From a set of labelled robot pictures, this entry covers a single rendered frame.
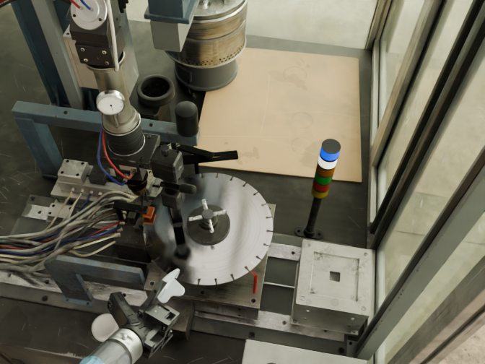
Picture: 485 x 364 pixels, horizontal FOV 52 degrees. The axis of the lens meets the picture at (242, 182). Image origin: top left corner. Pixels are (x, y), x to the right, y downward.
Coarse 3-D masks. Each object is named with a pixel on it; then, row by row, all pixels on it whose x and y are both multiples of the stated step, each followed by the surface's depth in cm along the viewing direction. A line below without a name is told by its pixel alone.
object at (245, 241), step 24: (216, 192) 134; (240, 192) 134; (168, 216) 129; (240, 216) 129; (264, 216) 130; (144, 240) 125; (168, 240) 125; (192, 240) 125; (240, 240) 125; (264, 240) 125; (168, 264) 121; (192, 264) 121; (216, 264) 121; (240, 264) 121
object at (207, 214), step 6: (204, 204) 125; (204, 210) 124; (210, 210) 124; (222, 210) 125; (198, 216) 123; (204, 216) 123; (210, 216) 123; (204, 222) 125; (210, 222) 122; (210, 228) 121
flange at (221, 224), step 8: (200, 208) 129; (208, 208) 129; (216, 208) 130; (192, 216) 128; (216, 216) 126; (224, 216) 128; (192, 224) 127; (200, 224) 125; (216, 224) 125; (224, 224) 127; (192, 232) 125; (200, 232) 125; (208, 232) 125; (216, 232) 125; (224, 232) 126; (200, 240) 124; (208, 240) 124; (216, 240) 124
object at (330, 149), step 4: (324, 140) 118; (328, 140) 118; (332, 140) 118; (324, 144) 117; (328, 144) 117; (332, 144) 117; (336, 144) 117; (340, 144) 117; (320, 148) 118; (324, 148) 116; (328, 148) 116; (332, 148) 116; (336, 148) 116; (340, 148) 116; (320, 152) 118; (324, 152) 116; (328, 152) 115; (332, 152) 115; (336, 152) 115; (320, 156) 118; (324, 156) 117; (328, 156) 116; (332, 156) 116; (336, 156) 117; (328, 160) 118; (332, 160) 118
